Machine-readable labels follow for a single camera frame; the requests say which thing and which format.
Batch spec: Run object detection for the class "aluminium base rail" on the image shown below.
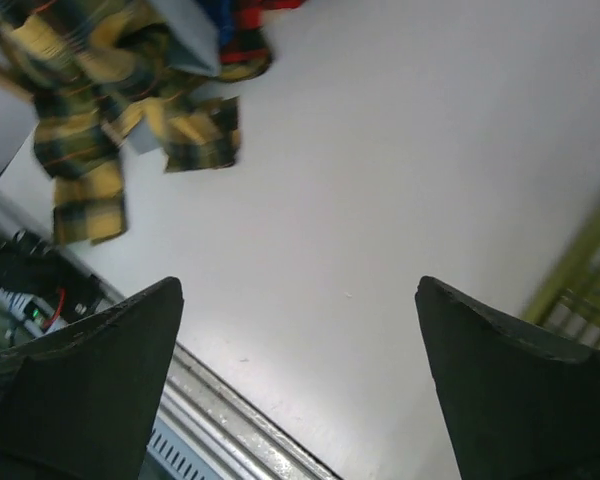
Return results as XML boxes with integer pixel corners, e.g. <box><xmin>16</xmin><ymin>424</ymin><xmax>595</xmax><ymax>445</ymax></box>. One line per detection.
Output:
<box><xmin>156</xmin><ymin>344</ymin><xmax>338</xmax><ymax>479</ymax></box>

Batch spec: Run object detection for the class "yellow plaid shirt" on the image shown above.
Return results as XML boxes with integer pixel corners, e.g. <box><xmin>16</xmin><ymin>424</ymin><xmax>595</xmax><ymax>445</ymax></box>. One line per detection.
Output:
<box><xmin>0</xmin><ymin>1</ymin><xmax>240</xmax><ymax>244</ymax></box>

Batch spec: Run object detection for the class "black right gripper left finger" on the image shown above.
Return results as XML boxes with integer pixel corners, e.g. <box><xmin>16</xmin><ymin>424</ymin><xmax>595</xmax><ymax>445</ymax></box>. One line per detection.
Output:
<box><xmin>0</xmin><ymin>277</ymin><xmax>183</xmax><ymax>479</ymax></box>

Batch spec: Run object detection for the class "grey slotted cable duct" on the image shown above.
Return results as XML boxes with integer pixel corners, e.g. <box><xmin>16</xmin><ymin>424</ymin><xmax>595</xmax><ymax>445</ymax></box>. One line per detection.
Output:
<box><xmin>139</xmin><ymin>418</ymin><xmax>220</xmax><ymax>480</ymax></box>

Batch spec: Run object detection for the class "grey shirt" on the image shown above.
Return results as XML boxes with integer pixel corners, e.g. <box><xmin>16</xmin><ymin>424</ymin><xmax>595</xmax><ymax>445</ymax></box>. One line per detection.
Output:
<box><xmin>117</xmin><ymin>1</ymin><xmax>219</xmax><ymax>162</ymax></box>

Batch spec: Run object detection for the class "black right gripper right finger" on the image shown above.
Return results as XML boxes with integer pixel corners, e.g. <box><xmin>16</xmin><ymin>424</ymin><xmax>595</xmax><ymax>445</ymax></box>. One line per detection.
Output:
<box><xmin>415</xmin><ymin>276</ymin><xmax>600</xmax><ymax>479</ymax></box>

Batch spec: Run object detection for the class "wooden clothes rack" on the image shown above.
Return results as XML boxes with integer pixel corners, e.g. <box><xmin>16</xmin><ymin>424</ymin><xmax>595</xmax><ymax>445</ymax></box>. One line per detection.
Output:
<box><xmin>0</xmin><ymin>65</ymin><xmax>33</xmax><ymax>104</ymax></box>

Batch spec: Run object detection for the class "blue plaid shirt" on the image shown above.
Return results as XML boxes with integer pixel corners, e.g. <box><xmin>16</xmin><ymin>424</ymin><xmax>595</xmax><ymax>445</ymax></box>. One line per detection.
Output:
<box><xmin>197</xmin><ymin>0</ymin><xmax>236</xmax><ymax>47</ymax></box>

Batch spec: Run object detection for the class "red plaid shirt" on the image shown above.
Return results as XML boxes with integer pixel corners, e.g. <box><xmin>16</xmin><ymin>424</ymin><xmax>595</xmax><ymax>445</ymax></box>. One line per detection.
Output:
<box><xmin>220</xmin><ymin>0</ymin><xmax>305</xmax><ymax>67</ymax></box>

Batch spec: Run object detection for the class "green plastic basket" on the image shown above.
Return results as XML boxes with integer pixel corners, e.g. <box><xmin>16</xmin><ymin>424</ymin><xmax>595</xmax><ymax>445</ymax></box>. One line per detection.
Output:
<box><xmin>521</xmin><ymin>204</ymin><xmax>600</xmax><ymax>350</ymax></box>

